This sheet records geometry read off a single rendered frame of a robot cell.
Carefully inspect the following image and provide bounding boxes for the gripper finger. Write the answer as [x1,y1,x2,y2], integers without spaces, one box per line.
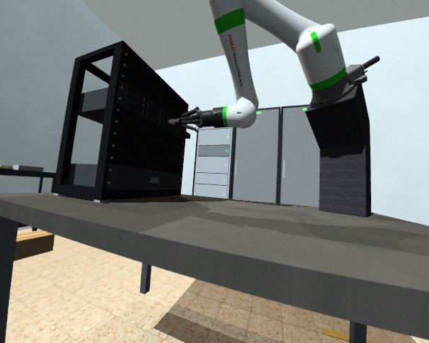
[169,119,200,132]
[169,106,200,121]

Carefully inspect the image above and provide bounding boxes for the black server rack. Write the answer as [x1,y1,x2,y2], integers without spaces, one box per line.
[54,41,190,203]

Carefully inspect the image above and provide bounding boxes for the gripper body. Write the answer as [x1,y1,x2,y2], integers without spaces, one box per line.
[194,110,213,128]

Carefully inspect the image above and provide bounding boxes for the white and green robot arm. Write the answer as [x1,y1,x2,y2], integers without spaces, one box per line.
[208,0,380,129]

